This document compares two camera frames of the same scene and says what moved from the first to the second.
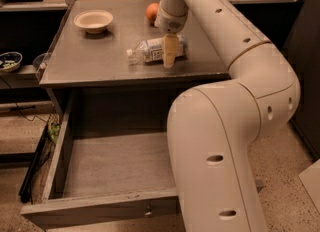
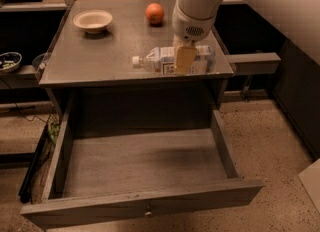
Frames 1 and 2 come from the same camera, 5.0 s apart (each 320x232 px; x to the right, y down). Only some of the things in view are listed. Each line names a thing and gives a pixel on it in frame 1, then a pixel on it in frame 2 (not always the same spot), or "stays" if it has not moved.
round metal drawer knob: (149, 212) stays
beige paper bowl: (94, 21) stays
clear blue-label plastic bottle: (153, 49) → (163, 60)
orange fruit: (151, 12) stays
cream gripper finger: (170, 49) → (184, 59)
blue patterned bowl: (9, 61) stays
